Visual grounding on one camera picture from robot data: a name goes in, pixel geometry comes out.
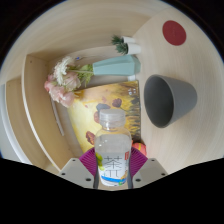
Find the red plush toy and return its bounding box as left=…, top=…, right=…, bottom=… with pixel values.
left=131, top=141, right=148, bottom=158

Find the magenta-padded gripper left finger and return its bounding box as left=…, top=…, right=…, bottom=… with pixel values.
left=59, top=148, right=101, bottom=190

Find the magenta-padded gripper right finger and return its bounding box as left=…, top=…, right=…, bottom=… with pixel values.
left=128, top=147, right=169, bottom=190

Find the clear plastic drink bottle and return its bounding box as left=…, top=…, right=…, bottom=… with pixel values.
left=94, top=108, right=133, bottom=187

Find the small potted green plant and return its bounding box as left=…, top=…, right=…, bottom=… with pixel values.
left=110, top=34, right=142, bottom=56

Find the pink and white flower bouquet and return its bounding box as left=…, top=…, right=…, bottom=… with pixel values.
left=43, top=55, right=95, bottom=108

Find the flat round red coaster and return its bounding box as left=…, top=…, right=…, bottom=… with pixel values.
left=162, top=20, right=187, bottom=47

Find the teal ceramic vase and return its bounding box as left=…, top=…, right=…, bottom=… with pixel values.
left=92, top=54, right=142, bottom=77

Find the yellow flower painting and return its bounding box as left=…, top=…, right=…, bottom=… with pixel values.
left=67, top=79, right=143, bottom=154

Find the grey mug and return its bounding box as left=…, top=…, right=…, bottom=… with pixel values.
left=143, top=74, right=198, bottom=129

